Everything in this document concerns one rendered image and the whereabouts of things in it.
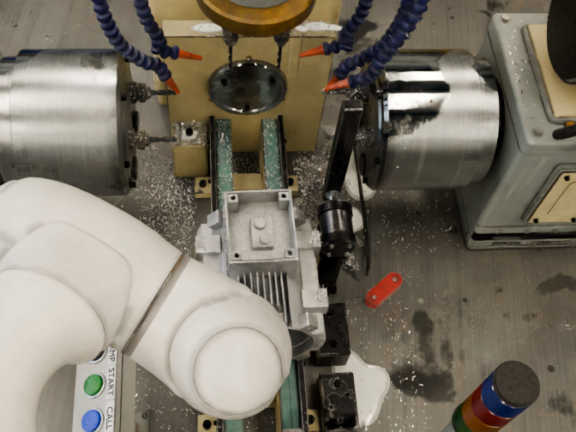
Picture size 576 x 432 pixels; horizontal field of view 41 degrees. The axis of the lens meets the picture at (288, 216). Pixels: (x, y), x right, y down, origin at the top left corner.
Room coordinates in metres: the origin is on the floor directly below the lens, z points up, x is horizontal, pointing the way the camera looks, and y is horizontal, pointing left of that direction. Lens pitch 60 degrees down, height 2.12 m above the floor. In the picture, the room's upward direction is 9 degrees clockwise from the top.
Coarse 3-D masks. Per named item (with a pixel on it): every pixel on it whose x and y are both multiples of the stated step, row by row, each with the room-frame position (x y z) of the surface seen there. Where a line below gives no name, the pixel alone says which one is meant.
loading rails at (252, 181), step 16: (224, 128) 0.87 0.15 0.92; (272, 128) 0.89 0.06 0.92; (224, 144) 0.83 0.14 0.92; (272, 144) 0.85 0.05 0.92; (224, 160) 0.80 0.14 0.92; (272, 160) 0.81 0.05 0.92; (224, 176) 0.76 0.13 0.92; (240, 176) 0.82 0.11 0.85; (256, 176) 0.82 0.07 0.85; (288, 176) 0.85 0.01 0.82; (208, 192) 0.78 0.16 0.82; (224, 192) 0.73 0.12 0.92; (288, 384) 0.39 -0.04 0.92; (304, 384) 0.39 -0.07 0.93; (288, 400) 0.36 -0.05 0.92; (304, 400) 0.36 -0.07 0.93; (208, 416) 0.34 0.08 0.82; (288, 416) 0.34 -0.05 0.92; (304, 416) 0.34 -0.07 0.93
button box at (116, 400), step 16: (112, 352) 0.34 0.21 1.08; (80, 368) 0.32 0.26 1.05; (96, 368) 0.32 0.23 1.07; (112, 368) 0.32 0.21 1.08; (128, 368) 0.33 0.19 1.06; (80, 384) 0.30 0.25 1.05; (112, 384) 0.30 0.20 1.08; (128, 384) 0.31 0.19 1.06; (80, 400) 0.27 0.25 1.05; (96, 400) 0.28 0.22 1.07; (112, 400) 0.27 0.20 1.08; (128, 400) 0.29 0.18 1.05; (80, 416) 0.25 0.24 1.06; (112, 416) 0.25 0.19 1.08; (128, 416) 0.26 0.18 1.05
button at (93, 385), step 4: (88, 376) 0.31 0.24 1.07; (92, 376) 0.31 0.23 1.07; (96, 376) 0.31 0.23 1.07; (100, 376) 0.31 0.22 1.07; (88, 380) 0.30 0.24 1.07; (92, 380) 0.30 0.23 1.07; (96, 380) 0.30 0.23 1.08; (100, 380) 0.30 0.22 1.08; (84, 384) 0.30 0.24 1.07; (88, 384) 0.29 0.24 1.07; (92, 384) 0.29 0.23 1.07; (96, 384) 0.29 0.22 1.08; (100, 384) 0.30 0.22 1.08; (84, 388) 0.29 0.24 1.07; (88, 388) 0.29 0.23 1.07; (92, 388) 0.29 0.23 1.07; (96, 388) 0.29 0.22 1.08; (100, 388) 0.29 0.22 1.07; (88, 392) 0.28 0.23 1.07; (92, 392) 0.28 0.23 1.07; (96, 392) 0.28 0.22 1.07
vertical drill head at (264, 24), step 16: (208, 0) 0.78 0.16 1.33; (224, 0) 0.79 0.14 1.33; (240, 0) 0.78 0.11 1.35; (256, 0) 0.78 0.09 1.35; (272, 0) 0.79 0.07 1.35; (288, 0) 0.81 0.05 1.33; (304, 0) 0.81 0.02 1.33; (208, 16) 0.78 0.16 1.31; (224, 16) 0.76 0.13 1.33; (240, 16) 0.76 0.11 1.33; (256, 16) 0.77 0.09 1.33; (272, 16) 0.77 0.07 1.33; (288, 16) 0.78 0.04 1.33; (304, 16) 0.80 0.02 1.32; (224, 32) 0.79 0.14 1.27; (240, 32) 0.75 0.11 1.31; (256, 32) 0.76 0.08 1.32; (272, 32) 0.76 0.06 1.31; (288, 32) 0.80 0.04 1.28
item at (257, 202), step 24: (240, 192) 0.59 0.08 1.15; (264, 192) 0.60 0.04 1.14; (288, 192) 0.61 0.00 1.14; (240, 216) 0.57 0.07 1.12; (288, 216) 0.58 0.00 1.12; (240, 240) 0.53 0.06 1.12; (264, 240) 0.53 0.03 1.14; (288, 240) 0.54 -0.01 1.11; (240, 264) 0.48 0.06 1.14; (264, 264) 0.49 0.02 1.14; (288, 264) 0.49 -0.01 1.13
